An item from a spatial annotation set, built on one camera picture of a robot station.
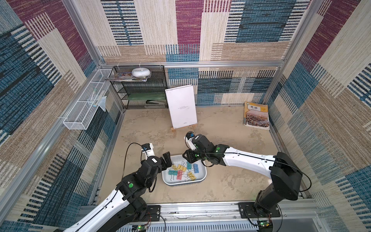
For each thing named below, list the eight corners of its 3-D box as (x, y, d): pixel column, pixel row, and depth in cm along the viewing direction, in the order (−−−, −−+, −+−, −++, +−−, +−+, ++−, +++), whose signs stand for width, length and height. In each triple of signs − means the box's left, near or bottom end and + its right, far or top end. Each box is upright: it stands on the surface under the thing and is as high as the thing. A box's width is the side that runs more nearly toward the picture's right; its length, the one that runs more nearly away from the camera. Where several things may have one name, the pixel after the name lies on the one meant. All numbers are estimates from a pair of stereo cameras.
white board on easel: (173, 134, 106) (169, 104, 83) (169, 119, 115) (164, 89, 92) (196, 129, 109) (198, 98, 86) (191, 115, 118) (191, 84, 95)
